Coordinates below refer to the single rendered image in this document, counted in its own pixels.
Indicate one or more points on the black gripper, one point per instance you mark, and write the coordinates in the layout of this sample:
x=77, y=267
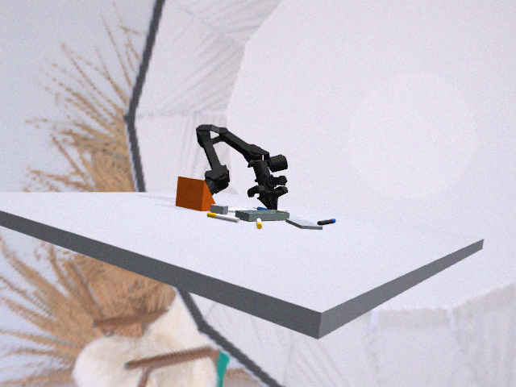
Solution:
x=267, y=195

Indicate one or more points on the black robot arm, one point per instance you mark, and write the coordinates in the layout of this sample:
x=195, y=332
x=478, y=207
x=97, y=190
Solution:
x=218, y=177

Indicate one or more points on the grey stylus with blue tip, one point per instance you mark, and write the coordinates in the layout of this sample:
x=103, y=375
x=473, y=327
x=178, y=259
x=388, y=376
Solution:
x=324, y=222

